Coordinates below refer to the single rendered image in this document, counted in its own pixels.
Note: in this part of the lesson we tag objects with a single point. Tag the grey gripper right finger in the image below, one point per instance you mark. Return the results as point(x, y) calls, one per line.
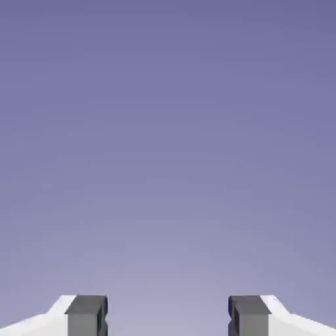
point(253, 319)

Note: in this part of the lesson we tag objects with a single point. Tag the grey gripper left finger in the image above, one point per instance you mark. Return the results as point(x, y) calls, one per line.
point(81, 319)

